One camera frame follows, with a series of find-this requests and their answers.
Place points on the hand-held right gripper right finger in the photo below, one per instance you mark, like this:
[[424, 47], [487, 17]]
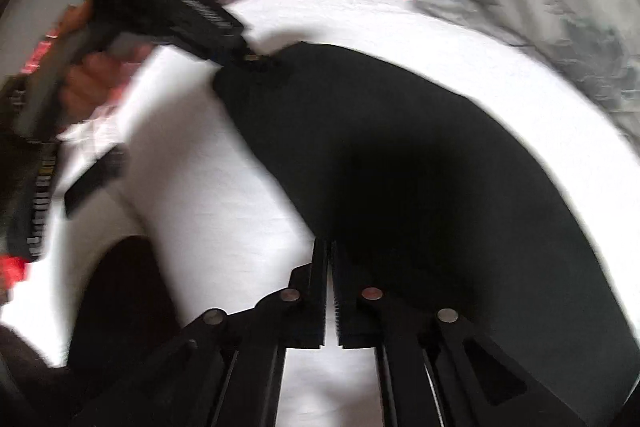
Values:
[[350, 307]]

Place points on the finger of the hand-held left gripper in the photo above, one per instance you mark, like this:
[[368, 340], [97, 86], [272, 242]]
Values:
[[252, 58]]

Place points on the person's left hand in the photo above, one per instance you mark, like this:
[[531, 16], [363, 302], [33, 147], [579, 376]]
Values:
[[100, 74]]

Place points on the white quilted bed cover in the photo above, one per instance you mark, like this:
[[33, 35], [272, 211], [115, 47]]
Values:
[[200, 157]]

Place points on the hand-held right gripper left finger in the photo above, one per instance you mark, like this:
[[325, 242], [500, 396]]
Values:
[[317, 297]]

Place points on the black pants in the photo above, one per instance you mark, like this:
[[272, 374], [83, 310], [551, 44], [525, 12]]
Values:
[[400, 167]]

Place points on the dark cloth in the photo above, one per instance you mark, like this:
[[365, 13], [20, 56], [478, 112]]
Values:
[[117, 302]]

